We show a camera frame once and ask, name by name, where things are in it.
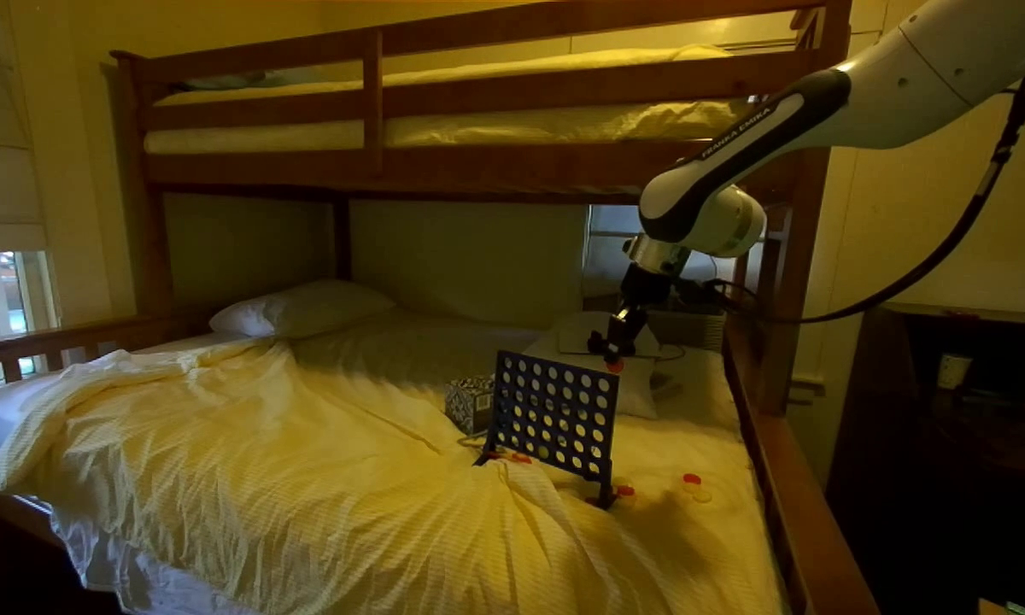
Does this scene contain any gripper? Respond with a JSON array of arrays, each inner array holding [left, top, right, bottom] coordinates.
[[587, 265, 677, 366]]

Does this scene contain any blue connect four game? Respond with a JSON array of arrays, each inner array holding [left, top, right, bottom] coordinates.
[[474, 349, 622, 511]]

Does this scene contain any white pillow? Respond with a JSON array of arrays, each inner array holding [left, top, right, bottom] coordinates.
[[208, 279, 397, 341], [523, 311, 665, 421]]

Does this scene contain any window behind bed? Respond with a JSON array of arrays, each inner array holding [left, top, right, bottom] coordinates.
[[582, 203, 765, 300]]

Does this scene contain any patterned tissue box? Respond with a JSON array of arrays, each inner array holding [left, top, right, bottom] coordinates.
[[443, 375, 498, 437]]

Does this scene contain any wooden bunk bed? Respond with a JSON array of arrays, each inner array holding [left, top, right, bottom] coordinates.
[[0, 0, 882, 615]]

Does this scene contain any white bunk mattress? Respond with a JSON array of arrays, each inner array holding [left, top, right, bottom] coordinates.
[[143, 44, 759, 155]]

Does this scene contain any white ribbed blanket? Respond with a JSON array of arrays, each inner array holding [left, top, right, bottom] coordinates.
[[0, 328, 788, 615]]

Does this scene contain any white cup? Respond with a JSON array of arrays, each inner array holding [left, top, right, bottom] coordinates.
[[937, 352, 974, 392]]

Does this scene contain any dark wooden desk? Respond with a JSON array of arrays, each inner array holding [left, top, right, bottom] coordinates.
[[825, 302, 1025, 615]]

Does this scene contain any window with white blind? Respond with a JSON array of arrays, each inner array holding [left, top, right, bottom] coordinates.
[[0, 0, 62, 387]]

